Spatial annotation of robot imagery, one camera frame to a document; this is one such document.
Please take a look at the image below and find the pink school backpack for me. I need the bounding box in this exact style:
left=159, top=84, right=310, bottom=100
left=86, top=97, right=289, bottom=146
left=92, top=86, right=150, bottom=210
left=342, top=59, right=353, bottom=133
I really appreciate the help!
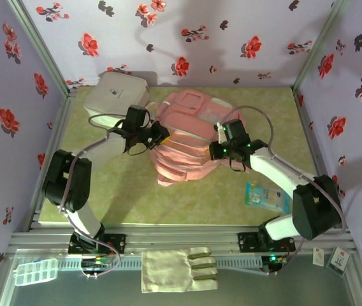
left=145, top=89, right=252, bottom=187

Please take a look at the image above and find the light blue tissue pack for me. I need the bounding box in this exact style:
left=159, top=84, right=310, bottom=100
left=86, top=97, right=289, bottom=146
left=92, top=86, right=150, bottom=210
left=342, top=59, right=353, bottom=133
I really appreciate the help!
left=244, top=182, right=292, bottom=214

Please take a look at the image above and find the white plastic box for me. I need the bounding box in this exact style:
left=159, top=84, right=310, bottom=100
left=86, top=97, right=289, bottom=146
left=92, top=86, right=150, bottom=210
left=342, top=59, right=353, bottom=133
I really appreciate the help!
left=83, top=71, right=151, bottom=127

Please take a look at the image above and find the beige fabric glove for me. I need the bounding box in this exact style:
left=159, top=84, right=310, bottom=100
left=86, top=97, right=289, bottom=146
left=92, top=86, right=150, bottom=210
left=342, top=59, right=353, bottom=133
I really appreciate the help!
left=141, top=247, right=219, bottom=294

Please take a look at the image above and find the small white tag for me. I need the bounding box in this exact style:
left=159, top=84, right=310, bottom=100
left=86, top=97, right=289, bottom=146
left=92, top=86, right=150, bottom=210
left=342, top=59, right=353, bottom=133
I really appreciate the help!
left=312, top=248, right=325, bottom=266

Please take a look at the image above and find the white card in stand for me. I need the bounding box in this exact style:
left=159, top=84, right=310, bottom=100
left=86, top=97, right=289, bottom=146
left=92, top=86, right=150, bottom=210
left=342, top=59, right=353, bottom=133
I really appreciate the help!
left=326, top=245, right=351, bottom=272

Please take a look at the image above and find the clear plastic organizer box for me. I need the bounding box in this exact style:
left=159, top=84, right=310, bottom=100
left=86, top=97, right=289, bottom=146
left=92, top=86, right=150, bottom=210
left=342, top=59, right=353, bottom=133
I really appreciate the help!
left=13, top=258, right=60, bottom=287

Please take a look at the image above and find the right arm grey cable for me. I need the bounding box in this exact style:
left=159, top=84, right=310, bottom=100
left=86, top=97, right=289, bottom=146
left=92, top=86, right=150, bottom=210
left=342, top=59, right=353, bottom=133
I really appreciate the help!
left=227, top=105, right=347, bottom=277

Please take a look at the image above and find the aluminium side frame rail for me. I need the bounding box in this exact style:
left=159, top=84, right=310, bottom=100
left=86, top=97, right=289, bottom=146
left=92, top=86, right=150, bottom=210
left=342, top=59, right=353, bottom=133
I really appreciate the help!
left=26, top=89, right=76, bottom=232
left=292, top=89, right=351, bottom=229

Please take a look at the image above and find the aluminium front frame rail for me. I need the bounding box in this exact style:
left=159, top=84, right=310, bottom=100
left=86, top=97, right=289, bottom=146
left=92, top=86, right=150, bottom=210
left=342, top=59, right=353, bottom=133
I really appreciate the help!
left=7, top=224, right=359, bottom=256

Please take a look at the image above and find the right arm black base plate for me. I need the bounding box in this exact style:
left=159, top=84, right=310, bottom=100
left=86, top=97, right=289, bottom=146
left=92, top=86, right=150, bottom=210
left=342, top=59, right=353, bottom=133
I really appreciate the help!
left=237, top=231, right=296, bottom=252

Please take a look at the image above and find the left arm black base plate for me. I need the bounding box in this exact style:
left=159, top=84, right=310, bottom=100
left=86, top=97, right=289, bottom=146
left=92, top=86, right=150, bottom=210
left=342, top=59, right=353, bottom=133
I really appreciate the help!
left=68, top=233, right=127, bottom=255

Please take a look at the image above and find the grey slotted cable duct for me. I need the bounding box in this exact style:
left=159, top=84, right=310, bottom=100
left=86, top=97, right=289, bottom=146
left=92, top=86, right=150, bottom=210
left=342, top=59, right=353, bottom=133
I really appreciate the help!
left=56, top=256, right=263, bottom=269

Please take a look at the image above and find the aluminium corner post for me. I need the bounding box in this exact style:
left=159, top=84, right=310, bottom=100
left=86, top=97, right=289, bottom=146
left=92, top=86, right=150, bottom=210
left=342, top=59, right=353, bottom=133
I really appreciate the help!
left=7, top=0, right=73, bottom=96
left=292, top=0, right=351, bottom=92

